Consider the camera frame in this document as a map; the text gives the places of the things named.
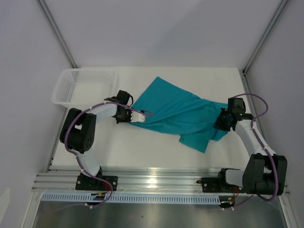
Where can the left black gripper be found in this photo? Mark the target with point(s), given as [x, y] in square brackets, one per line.
[128, 120]

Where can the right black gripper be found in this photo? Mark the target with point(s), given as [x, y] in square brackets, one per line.
[218, 124]

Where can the teal t shirt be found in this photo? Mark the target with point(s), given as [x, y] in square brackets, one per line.
[180, 112]

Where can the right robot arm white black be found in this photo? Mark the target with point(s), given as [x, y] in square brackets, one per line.
[265, 171]

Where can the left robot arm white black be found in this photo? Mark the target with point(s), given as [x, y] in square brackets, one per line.
[78, 131]

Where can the white perforated plastic basket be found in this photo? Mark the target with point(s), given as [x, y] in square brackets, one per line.
[82, 88]

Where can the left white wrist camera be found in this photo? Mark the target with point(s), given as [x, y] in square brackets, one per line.
[137, 117]

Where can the right aluminium side rail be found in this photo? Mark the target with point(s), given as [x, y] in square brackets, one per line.
[257, 107]

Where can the aluminium side rail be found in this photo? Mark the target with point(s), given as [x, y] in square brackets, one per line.
[51, 157]
[257, 107]

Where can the aluminium mounting rail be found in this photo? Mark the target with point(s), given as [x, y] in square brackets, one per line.
[130, 180]

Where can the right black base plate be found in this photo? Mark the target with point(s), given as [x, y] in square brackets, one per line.
[218, 185]

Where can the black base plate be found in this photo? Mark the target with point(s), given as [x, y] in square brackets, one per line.
[91, 184]
[218, 185]

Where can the left aluminium side rail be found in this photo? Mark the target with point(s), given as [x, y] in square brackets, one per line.
[51, 157]

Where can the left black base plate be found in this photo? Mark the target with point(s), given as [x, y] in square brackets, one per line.
[91, 184]

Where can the white slotted cable duct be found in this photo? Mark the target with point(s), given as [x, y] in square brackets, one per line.
[132, 198]

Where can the right aluminium frame post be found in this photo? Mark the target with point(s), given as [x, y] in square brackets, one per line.
[283, 4]

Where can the aluminium frame post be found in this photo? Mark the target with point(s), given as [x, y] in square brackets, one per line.
[56, 32]
[283, 4]

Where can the left aluminium frame post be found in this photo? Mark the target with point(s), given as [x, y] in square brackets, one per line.
[56, 32]

